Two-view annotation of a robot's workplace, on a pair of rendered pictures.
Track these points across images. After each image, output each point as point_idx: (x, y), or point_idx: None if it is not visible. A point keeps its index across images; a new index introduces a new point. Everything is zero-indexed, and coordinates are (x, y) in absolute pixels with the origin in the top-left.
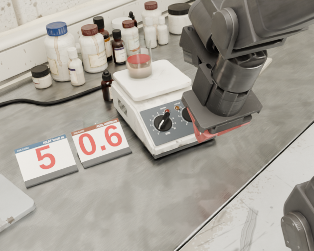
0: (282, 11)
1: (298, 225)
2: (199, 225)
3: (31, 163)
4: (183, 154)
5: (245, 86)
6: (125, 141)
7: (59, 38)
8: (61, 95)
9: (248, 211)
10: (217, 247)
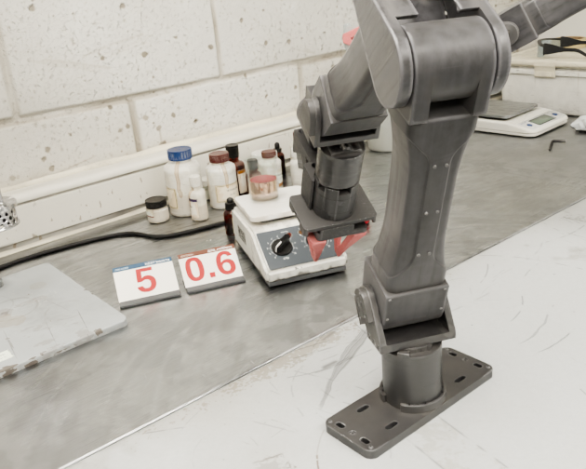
0: (345, 91)
1: (363, 293)
2: (301, 341)
3: (128, 284)
4: (303, 284)
5: (344, 181)
6: (240, 270)
7: (181, 164)
8: (177, 230)
9: (359, 332)
10: (314, 359)
